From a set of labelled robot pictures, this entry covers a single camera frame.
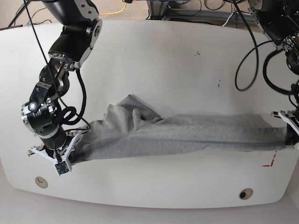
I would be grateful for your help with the table cable grommet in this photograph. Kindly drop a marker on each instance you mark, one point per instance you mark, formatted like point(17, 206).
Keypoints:
point(41, 182)
point(245, 194)

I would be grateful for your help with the right table cable grommet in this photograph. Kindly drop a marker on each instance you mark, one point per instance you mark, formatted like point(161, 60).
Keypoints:
point(245, 194)

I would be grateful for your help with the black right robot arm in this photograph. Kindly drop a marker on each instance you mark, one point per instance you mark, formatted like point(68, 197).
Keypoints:
point(43, 114)

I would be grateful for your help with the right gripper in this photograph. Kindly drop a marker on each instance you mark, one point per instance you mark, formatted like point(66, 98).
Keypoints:
point(57, 147)

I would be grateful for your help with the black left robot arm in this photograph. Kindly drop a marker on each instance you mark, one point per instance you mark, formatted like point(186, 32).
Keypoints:
point(279, 21)

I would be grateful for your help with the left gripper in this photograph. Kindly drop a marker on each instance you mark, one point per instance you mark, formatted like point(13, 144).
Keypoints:
point(292, 127)

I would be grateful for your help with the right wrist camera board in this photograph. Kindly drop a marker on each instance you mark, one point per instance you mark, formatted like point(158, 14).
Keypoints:
point(62, 168)

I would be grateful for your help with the left table cable grommet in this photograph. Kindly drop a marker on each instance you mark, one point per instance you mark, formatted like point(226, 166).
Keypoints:
point(41, 182)

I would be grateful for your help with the red tape rectangle marking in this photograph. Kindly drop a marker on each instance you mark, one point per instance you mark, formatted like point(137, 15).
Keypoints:
point(268, 159)

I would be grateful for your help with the grey t-shirt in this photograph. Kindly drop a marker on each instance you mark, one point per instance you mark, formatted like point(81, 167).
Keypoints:
point(132, 129)

